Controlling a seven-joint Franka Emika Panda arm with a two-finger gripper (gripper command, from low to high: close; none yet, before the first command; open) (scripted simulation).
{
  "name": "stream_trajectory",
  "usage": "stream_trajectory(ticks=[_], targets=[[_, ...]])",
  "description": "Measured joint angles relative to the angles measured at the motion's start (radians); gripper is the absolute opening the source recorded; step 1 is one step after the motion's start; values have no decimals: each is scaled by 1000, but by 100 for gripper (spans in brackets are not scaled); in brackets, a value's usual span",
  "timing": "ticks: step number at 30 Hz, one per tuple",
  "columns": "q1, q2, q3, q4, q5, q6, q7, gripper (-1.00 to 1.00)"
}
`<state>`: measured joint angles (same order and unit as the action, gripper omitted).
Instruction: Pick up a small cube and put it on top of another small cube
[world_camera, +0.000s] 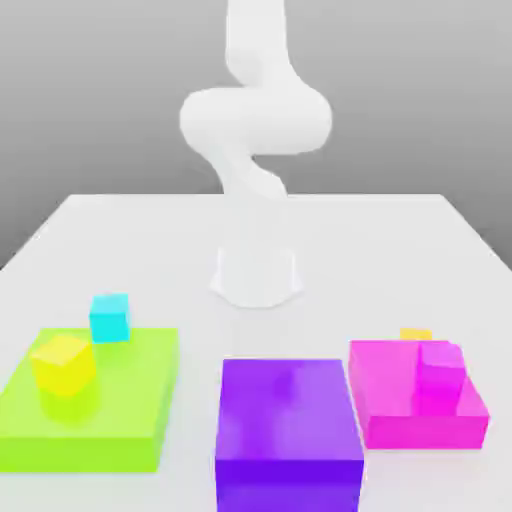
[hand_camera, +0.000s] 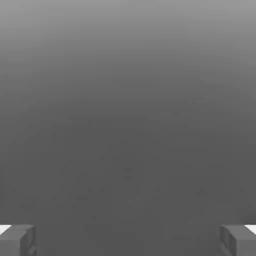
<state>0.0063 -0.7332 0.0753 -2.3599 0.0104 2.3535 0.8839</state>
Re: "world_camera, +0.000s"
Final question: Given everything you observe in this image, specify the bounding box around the small cyan cube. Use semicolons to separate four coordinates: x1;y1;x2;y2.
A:
88;292;132;345

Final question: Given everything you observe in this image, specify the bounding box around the small orange cube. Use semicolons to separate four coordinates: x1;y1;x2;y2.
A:
399;327;434;342

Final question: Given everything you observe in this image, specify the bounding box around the small magenta cube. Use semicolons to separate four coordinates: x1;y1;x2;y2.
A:
416;341;469;417

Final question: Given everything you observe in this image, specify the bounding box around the small yellow cube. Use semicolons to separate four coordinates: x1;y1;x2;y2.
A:
30;333;98;398

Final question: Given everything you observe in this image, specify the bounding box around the large purple box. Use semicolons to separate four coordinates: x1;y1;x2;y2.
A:
214;357;366;512

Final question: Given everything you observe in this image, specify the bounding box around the large magenta box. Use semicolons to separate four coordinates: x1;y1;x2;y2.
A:
347;338;491;451

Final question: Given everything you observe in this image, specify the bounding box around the large green box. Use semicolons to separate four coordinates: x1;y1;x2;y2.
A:
0;327;180;474

